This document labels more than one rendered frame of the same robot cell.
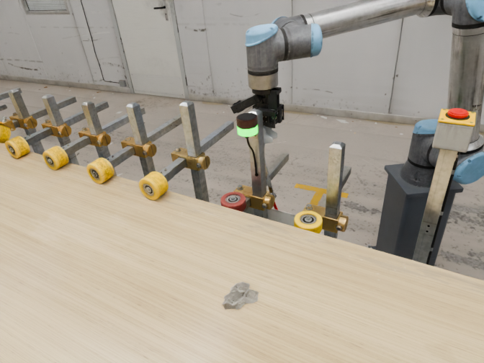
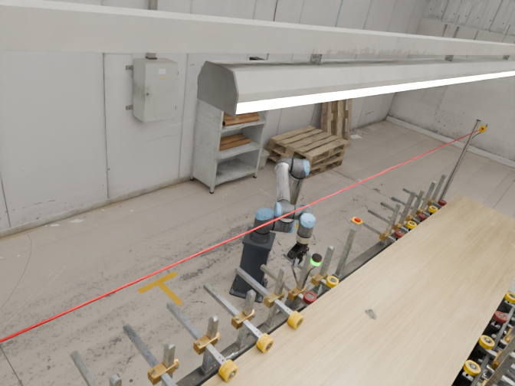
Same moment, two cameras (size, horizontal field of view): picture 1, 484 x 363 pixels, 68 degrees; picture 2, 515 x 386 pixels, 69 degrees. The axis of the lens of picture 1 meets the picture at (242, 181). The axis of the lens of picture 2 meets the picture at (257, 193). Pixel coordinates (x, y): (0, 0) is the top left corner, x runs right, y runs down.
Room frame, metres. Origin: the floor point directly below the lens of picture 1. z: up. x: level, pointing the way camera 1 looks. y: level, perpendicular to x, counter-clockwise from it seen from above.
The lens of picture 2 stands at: (1.14, 1.82, 2.53)
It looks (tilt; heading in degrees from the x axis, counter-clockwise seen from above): 29 degrees down; 278
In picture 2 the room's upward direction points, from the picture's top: 11 degrees clockwise
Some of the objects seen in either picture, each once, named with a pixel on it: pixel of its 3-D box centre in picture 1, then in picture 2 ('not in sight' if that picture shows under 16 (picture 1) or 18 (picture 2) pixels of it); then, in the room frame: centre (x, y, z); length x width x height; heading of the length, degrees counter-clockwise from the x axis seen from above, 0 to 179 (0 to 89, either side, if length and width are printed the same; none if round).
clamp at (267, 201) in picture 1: (253, 198); (297, 292); (1.01, -0.03, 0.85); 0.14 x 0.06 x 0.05; 58
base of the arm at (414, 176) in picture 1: (423, 167); (260, 232); (1.40, -0.85, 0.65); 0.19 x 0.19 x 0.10
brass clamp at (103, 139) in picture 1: (95, 137); (207, 341); (1.41, 0.60, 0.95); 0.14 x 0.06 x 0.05; 58
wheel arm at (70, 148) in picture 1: (103, 130); (196, 334); (1.47, 0.58, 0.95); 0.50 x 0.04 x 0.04; 148
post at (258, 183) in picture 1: (258, 178); (302, 281); (1.00, -0.06, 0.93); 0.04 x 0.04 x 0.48; 58
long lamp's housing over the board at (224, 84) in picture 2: not in sight; (444, 70); (0.71, 0.11, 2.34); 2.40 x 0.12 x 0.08; 58
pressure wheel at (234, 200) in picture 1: (234, 212); (308, 302); (0.93, 0.03, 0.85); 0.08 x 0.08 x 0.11
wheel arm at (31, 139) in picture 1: (65, 122); (152, 361); (1.60, 0.79, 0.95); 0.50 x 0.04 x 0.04; 148
